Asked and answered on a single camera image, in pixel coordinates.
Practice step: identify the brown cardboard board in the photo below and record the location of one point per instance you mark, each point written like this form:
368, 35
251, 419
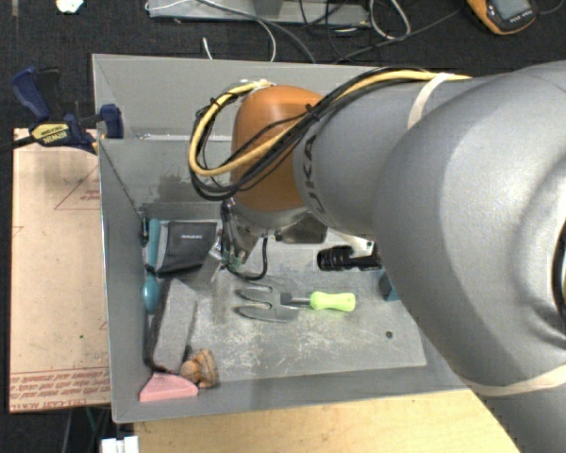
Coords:
56, 276

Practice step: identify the black cylinder on white bracket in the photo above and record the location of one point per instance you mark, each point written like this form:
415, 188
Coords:
337, 258

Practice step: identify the grey foam block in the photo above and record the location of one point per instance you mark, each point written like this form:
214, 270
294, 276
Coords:
177, 323

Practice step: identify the grey metal bin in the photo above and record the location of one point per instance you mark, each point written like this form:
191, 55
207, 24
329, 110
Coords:
311, 342

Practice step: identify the brown toy animal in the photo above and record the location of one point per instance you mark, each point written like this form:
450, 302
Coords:
200, 368

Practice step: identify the black fabric pouch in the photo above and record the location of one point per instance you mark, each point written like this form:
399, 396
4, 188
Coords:
186, 248

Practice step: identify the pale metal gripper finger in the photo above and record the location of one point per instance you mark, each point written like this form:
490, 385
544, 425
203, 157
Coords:
217, 256
215, 274

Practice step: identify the teal box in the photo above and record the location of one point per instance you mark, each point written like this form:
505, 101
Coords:
388, 288

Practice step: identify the teal plastic brush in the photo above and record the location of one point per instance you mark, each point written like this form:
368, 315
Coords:
151, 293

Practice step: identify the pink wedge sponge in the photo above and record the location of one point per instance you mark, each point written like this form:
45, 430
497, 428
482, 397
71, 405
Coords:
165, 389

